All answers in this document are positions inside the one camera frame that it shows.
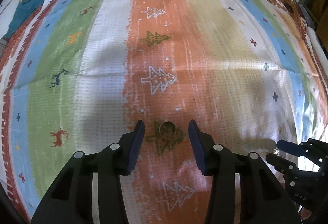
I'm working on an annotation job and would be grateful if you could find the small metal ring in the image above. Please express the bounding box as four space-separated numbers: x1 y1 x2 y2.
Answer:
158 120 177 140

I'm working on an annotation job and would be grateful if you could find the operator hand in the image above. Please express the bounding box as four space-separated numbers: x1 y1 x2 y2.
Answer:
298 207 313 221

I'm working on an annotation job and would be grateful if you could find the striped colourful cloth mat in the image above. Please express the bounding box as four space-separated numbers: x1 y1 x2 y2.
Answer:
1 0 327 223

